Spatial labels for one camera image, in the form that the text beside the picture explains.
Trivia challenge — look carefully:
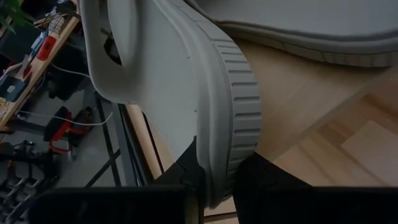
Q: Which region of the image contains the red cart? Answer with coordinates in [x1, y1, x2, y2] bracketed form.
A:
[42, 105, 95, 156]

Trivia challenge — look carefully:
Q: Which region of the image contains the cluttered wooden workbench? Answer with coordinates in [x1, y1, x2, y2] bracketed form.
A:
[0, 12, 81, 130]

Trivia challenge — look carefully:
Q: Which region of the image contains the long white cable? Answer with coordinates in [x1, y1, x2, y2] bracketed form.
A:
[17, 109, 114, 127]

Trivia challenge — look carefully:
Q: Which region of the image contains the green plant in black pot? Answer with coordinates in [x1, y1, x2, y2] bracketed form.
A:
[0, 0, 26, 35]

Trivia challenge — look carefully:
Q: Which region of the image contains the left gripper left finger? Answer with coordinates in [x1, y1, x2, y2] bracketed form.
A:
[153, 136, 206, 208]

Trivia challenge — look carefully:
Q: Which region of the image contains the grey slide sandal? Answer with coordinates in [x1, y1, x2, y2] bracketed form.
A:
[185, 0, 398, 68]
[79, 0, 262, 209]

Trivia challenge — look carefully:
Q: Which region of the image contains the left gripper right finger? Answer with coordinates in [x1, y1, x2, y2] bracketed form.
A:
[232, 151, 312, 224]

